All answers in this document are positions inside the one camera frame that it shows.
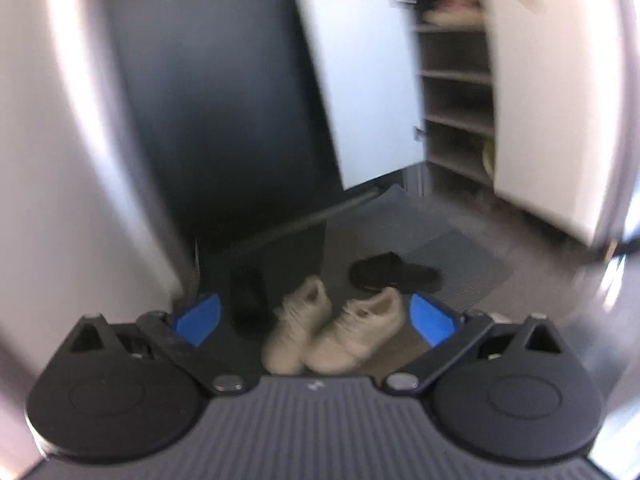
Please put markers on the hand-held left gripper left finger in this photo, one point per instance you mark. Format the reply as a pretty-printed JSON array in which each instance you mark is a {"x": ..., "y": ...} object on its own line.
[{"x": 197, "y": 319}]

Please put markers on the grey door mat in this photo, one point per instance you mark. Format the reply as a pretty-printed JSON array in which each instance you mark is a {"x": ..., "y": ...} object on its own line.
[{"x": 450, "y": 260}]

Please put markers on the black entrance door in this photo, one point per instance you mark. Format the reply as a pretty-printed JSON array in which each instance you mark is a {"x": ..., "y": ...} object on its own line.
[{"x": 225, "y": 110}]

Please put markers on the white perforated leather sneaker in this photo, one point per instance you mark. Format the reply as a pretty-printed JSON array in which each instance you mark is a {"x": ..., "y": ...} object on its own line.
[
  {"x": 292, "y": 330},
  {"x": 355, "y": 335}
]

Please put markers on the red and white sneaker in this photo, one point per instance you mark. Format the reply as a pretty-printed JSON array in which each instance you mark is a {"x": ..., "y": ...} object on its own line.
[{"x": 452, "y": 7}]

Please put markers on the black slide sandal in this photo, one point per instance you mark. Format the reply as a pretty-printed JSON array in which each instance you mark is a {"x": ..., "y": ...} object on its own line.
[
  {"x": 395, "y": 272},
  {"x": 250, "y": 300}
]

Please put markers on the white cabinet door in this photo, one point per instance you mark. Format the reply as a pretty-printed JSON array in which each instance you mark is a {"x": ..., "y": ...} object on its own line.
[
  {"x": 540, "y": 110},
  {"x": 360, "y": 85}
]

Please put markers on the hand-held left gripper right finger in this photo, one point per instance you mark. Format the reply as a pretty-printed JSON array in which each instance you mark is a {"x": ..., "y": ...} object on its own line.
[{"x": 432, "y": 320}]

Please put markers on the pale yellow-green shoe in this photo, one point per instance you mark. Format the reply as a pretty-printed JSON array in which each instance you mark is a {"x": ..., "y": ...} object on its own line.
[{"x": 488, "y": 157}]

